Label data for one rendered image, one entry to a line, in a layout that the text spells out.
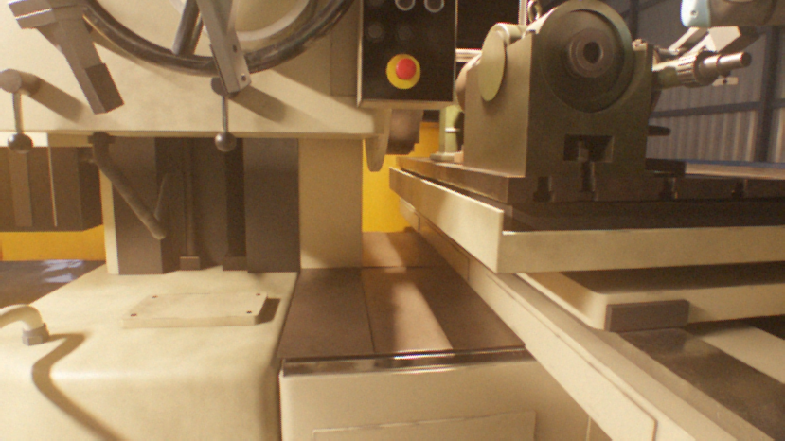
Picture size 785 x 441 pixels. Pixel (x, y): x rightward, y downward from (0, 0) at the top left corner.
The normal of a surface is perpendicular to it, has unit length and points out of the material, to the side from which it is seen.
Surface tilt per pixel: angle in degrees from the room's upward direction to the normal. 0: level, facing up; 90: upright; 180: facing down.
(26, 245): 90
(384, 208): 90
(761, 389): 0
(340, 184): 90
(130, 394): 90
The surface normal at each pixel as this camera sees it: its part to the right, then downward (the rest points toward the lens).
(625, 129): 0.14, 0.12
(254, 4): 0.32, 0.56
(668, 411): 0.02, -0.99
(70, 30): 0.98, -0.10
